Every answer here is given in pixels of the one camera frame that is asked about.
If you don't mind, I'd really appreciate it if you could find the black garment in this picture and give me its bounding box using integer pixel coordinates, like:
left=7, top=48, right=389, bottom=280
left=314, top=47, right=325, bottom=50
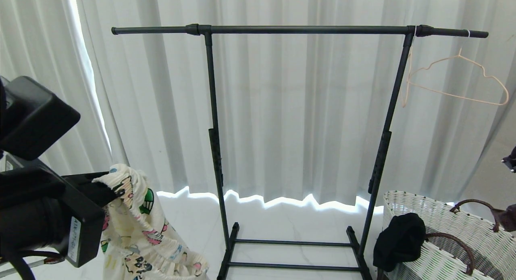
left=373, top=213, right=427, bottom=272

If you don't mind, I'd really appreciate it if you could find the black clothes rack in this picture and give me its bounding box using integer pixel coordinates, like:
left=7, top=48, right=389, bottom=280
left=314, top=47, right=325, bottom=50
left=111, top=24, right=489, bottom=280

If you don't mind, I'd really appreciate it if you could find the white curtain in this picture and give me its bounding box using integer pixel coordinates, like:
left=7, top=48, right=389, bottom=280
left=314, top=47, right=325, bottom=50
left=0, top=0, right=516, bottom=210

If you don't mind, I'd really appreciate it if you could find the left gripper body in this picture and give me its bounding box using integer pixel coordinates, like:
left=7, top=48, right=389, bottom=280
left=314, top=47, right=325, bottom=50
left=0, top=169, right=106, bottom=268

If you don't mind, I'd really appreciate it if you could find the white laundry basket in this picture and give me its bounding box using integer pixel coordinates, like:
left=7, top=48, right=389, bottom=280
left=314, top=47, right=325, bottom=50
left=382, top=190, right=516, bottom=280

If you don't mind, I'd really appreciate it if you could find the cream printed garment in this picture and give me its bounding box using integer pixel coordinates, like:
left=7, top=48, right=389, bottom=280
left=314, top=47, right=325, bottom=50
left=92, top=164, right=210, bottom=280

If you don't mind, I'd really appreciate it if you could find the pink clothes hanger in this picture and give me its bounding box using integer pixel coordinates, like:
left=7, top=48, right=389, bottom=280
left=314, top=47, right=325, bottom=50
left=401, top=28, right=416, bottom=108
left=407, top=47, right=509, bottom=106

